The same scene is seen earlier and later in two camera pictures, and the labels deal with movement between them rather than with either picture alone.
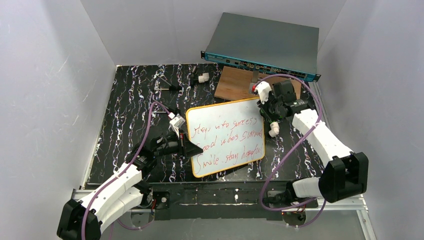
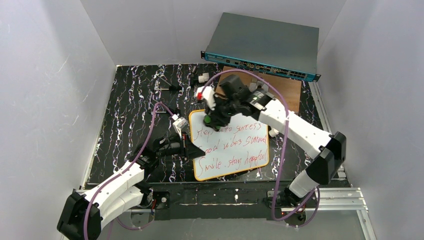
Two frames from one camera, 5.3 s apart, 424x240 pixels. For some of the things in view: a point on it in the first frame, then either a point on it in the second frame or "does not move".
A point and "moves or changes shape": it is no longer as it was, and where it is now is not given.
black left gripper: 181,145 does not move
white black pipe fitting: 205,77 does not move
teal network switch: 280,48 does not move
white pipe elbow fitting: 275,129 does not move
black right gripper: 268,108 -> 220,112
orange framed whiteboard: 230,133 moves or changes shape
